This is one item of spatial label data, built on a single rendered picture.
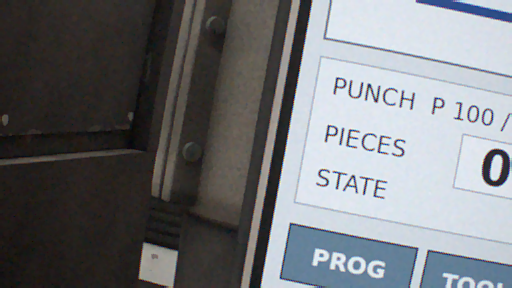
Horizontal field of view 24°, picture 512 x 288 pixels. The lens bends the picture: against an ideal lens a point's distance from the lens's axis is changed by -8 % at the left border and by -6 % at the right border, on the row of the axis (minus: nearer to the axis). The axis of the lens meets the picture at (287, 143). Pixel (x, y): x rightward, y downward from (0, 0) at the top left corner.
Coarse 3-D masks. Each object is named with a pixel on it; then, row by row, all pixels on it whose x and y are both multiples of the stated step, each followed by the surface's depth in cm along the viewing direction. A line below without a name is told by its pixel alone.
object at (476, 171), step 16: (464, 144) 47; (480, 144) 47; (496, 144) 47; (464, 160) 47; (480, 160) 47; (496, 160) 47; (464, 176) 47; (480, 176) 47; (496, 176) 47; (480, 192) 47; (496, 192) 47
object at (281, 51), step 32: (288, 0) 48; (288, 32) 48; (288, 64) 48; (288, 96) 49; (256, 128) 49; (288, 128) 49; (256, 160) 49; (256, 192) 49; (256, 224) 49; (256, 256) 49
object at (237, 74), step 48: (192, 0) 62; (240, 0) 61; (192, 48) 61; (240, 48) 61; (192, 96) 61; (240, 96) 60; (192, 144) 61; (240, 144) 60; (192, 192) 62; (240, 192) 60; (192, 240) 63
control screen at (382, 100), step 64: (320, 0) 48; (384, 0) 47; (448, 0) 47; (320, 64) 48; (384, 64) 48; (448, 64) 47; (320, 128) 48; (384, 128) 48; (448, 128) 47; (320, 192) 48; (384, 192) 48; (448, 192) 47; (320, 256) 48; (384, 256) 48; (448, 256) 47
